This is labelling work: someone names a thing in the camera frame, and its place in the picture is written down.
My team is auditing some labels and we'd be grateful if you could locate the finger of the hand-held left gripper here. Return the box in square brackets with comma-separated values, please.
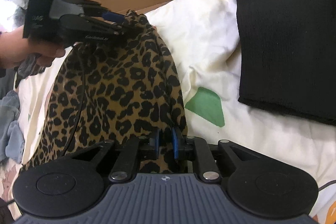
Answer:
[79, 14, 132, 35]
[61, 0, 126, 23]

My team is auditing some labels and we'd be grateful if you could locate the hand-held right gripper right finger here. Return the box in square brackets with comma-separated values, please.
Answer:
[171, 126, 263, 183]

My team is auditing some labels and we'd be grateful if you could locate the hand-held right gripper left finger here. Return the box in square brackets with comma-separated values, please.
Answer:
[66, 130, 161, 184]

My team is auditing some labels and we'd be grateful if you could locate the leopard print garment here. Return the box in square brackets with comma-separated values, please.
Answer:
[20, 10, 189, 174]

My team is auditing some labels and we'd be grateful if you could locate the person's left hand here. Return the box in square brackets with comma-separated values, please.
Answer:
[0, 27, 66, 69]

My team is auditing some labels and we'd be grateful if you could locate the cream bear print blanket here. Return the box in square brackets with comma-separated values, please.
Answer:
[13, 0, 336, 224]

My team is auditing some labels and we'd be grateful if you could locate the light blue denim garment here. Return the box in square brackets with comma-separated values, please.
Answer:
[0, 90, 25, 164]

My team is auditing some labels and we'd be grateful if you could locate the folded black garment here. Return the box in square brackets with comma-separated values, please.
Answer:
[230, 0, 336, 126]

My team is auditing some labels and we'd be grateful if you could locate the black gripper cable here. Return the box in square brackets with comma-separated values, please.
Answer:
[62, 42, 87, 157]

